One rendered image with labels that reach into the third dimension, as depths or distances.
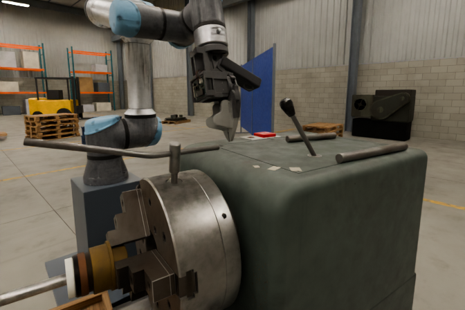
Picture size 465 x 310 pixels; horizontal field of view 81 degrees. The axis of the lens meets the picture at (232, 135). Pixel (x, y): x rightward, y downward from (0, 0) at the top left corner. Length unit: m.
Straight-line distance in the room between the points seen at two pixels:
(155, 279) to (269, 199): 0.23
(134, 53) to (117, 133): 0.29
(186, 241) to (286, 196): 0.19
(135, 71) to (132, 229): 0.61
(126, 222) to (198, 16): 0.47
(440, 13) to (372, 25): 1.86
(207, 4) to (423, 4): 10.37
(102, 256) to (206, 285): 0.20
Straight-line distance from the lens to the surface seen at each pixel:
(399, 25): 10.88
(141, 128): 1.06
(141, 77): 1.06
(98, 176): 1.06
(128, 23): 0.67
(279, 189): 0.51
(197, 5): 0.66
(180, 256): 0.51
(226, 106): 0.60
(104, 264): 0.60
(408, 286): 1.07
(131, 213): 0.64
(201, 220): 0.53
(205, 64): 0.61
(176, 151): 0.54
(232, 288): 0.59
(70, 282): 0.60
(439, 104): 10.40
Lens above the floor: 1.42
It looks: 9 degrees down
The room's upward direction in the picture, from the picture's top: straight up
